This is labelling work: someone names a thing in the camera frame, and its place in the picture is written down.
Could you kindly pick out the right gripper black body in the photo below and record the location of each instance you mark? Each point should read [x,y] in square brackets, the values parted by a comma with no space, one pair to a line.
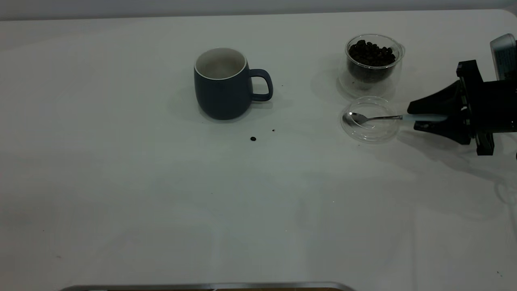
[490,105]

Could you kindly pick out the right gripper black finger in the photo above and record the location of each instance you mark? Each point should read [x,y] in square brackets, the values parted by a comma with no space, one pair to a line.
[452,130]
[442,101]

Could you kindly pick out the dark blue ceramic mug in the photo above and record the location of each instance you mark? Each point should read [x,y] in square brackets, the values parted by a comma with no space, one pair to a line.
[226,97]

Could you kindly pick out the pile of coffee beans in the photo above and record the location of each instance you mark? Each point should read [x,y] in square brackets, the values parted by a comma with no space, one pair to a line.
[371,54]

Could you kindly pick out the clear glass saucer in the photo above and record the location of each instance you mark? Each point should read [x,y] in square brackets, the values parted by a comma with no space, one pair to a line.
[371,133]

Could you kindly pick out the metal edge strip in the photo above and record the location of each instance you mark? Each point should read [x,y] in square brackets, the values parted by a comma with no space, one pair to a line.
[202,286]

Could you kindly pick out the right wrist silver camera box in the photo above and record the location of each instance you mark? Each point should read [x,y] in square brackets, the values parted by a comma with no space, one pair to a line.
[505,56]

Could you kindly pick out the clear double-wall glass cup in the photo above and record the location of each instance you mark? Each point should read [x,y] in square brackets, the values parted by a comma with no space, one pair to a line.
[369,85]

